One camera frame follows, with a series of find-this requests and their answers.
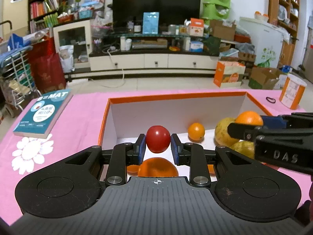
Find yellow-green pear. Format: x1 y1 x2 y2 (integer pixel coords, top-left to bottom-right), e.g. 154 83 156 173
230 141 255 159
214 117 239 147

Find red tomato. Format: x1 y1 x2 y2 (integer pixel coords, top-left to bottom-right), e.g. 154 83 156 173
146 125 171 153

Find large orange fruit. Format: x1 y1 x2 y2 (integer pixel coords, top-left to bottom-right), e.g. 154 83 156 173
137 158 179 177

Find small orange front left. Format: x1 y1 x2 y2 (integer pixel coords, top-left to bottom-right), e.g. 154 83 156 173
127 165 139 176

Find small orange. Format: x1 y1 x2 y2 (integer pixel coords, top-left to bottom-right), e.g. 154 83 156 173
207 164 215 176
188 123 205 142
127 165 139 176

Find small orange front middle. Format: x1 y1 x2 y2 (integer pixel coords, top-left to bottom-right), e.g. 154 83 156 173
207 164 215 176

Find orange cardboard box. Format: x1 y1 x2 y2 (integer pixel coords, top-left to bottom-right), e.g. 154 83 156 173
97 91 274 182

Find orange white canister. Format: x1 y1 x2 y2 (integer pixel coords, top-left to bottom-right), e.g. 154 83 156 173
279 74 307 110

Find pink floral tablecloth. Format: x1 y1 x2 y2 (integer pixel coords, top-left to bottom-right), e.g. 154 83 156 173
0 89 313 226

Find orange fruit carton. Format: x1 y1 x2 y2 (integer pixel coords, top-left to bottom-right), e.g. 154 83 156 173
213 61 246 88

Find white mini fridge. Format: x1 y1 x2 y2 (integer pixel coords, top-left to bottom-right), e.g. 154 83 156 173
239 17 283 68

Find teal paperback book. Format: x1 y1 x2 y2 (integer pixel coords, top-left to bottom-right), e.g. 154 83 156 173
13 89 73 138

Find white TV cabinet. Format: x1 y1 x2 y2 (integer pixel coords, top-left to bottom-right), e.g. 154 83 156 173
88 48 221 78

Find brown cardboard box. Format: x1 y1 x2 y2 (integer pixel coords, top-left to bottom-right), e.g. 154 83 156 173
210 20 236 41

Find red gift bag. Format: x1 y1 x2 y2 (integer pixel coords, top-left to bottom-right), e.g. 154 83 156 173
28 37 66 93

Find orange white snack box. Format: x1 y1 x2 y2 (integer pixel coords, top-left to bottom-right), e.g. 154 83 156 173
187 18 204 37

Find wooden shelf unit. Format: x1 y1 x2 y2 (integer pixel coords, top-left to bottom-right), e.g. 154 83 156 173
268 0 300 65

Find white glass-door cabinet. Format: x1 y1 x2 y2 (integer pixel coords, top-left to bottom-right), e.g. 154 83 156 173
53 18 92 69

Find metal shopping trolley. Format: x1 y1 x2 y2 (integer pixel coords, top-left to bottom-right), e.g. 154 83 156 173
1 32 41 118

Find green stacking bins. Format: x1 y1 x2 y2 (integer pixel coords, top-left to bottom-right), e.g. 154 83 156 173
202 0 231 21

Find blue paper package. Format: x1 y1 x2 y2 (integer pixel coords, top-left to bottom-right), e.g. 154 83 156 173
142 12 159 34

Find black television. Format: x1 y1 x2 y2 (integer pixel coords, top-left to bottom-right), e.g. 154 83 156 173
112 0 201 28

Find black bookshelf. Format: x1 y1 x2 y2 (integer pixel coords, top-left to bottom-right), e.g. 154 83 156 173
28 0 62 28

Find white air conditioner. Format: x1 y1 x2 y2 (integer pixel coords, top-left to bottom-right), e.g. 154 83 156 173
2 0 28 36

